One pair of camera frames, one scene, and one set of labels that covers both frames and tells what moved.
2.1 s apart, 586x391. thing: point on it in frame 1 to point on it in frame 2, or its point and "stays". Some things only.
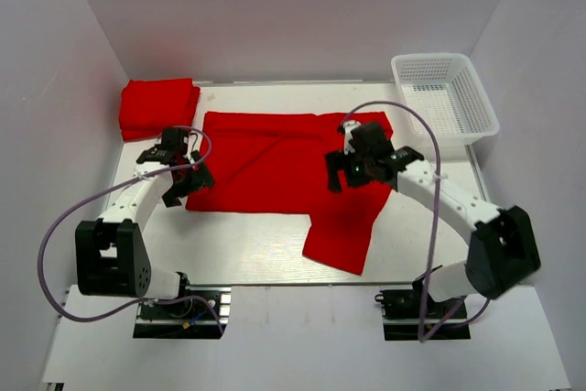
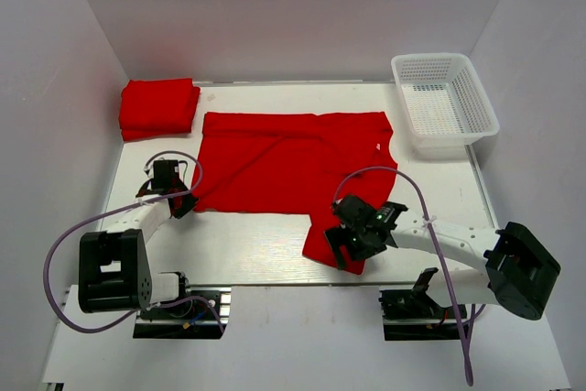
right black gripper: x=336 y=161 to x=339 y=237
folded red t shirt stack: x=147 y=107 stays
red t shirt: x=276 y=163 stays
